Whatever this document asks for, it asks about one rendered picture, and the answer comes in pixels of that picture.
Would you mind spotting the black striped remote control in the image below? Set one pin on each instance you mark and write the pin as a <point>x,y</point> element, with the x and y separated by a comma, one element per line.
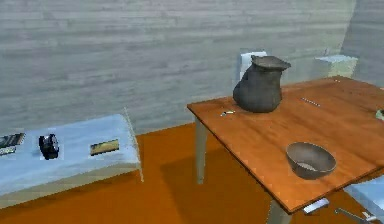
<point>11,139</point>

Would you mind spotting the brown wooden table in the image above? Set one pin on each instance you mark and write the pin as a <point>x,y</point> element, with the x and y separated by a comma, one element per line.
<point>333,133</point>

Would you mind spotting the small white pen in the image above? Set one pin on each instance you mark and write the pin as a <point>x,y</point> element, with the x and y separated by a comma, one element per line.
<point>227,113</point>

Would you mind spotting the small grey remote control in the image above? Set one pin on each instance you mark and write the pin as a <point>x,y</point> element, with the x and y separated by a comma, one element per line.
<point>7,150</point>

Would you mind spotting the grey metal bowl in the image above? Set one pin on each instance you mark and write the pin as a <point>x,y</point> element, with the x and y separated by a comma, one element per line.
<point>310,161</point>

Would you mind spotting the pale blue low table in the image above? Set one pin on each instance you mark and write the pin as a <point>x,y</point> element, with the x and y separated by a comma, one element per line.
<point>70,160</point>

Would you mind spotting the dark grey clay vase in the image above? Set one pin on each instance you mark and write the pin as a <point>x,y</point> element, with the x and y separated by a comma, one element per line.
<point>258,86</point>

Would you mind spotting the thin white pencil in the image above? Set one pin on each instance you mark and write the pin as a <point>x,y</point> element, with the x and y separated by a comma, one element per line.
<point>310,101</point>

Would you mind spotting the yellow black flat card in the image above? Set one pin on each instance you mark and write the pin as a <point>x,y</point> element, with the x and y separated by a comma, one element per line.
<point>104,147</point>

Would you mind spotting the pale green small object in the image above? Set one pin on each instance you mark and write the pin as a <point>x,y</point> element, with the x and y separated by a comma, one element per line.
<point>380,115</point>

